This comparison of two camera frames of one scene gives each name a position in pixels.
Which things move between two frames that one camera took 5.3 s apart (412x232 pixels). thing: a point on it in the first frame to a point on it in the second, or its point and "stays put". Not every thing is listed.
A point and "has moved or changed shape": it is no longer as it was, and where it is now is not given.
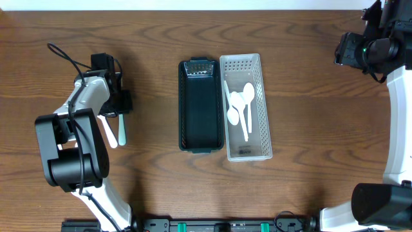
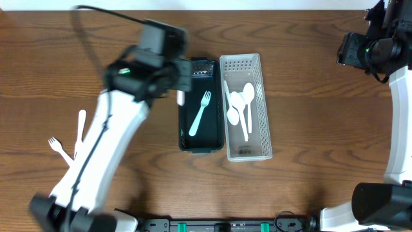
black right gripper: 342,50 stays put
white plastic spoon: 237,101 stays put
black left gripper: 120,104 to 184,75
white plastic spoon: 248,96 stays put
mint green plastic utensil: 121,133 has moved or changed shape
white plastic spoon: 233,113 stays put
